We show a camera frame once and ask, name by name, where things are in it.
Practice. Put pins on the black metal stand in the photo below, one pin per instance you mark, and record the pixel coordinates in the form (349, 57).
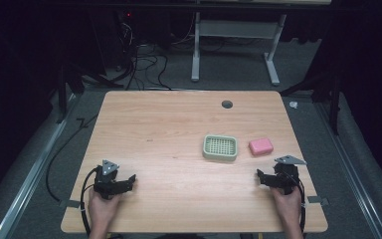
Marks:
(63, 93)
(335, 99)

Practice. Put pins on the person's right hand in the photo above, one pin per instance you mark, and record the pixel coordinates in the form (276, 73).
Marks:
(286, 207)

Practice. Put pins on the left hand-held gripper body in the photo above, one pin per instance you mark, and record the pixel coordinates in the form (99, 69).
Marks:
(106, 181)

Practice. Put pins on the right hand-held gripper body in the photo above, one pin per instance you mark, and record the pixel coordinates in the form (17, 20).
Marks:
(286, 176)

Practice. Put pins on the grey metal table bracket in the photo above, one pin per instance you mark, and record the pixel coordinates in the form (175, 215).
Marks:
(69, 203)
(317, 200)

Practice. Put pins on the green soap dish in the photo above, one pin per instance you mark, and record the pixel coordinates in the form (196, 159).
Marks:
(220, 148)

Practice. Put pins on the pink soap bar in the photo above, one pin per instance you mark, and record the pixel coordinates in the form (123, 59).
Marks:
(261, 146)

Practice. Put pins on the white metal desk frame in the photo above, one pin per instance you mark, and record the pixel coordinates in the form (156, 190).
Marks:
(235, 29)

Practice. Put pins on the aluminium floor rail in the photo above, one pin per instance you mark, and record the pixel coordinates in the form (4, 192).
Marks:
(30, 182)
(351, 166)

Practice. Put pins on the crumpled white paper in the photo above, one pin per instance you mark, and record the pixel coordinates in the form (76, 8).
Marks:
(293, 105)

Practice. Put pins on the person's left hand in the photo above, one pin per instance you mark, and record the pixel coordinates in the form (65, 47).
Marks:
(102, 209)

